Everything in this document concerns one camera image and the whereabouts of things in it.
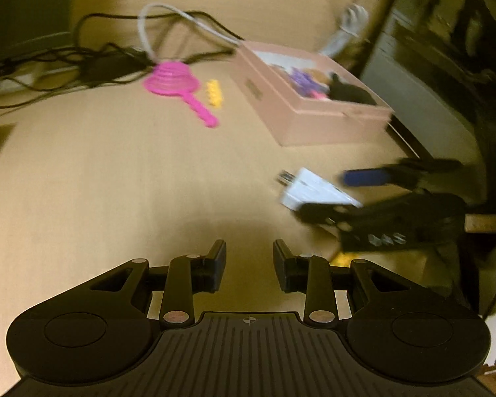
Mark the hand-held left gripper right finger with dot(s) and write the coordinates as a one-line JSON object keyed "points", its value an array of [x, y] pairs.
{"points": [[279, 260]]}

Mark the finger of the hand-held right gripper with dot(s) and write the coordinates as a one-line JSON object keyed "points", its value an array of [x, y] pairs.
{"points": [[363, 178], [322, 215]]}

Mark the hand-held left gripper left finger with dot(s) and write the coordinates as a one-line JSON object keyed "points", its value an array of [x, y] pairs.
{"points": [[219, 260]]}

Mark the white power adapter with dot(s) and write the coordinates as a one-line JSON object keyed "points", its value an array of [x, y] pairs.
{"points": [[310, 190]]}

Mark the pink cardboard box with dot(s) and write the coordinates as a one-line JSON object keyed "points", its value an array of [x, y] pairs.
{"points": [[314, 126]]}

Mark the black plush toy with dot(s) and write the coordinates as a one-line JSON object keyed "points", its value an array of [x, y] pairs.
{"points": [[351, 91]]}

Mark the pink and blue toy figure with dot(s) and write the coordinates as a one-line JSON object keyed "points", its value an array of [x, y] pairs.
{"points": [[319, 94]]}

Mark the purple plastic toy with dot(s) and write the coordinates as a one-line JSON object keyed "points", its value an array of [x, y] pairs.
{"points": [[301, 78]]}

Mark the yellow plastic toy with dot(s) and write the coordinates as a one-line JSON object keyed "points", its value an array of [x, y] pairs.
{"points": [[214, 93]]}

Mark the pink plastic strainer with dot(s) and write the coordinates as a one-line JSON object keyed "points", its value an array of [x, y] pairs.
{"points": [[169, 78]]}

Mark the glass-sided computer case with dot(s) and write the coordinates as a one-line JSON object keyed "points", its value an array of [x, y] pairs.
{"points": [[417, 91]]}

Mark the black power brick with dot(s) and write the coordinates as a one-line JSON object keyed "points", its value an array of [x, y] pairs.
{"points": [[107, 66]]}

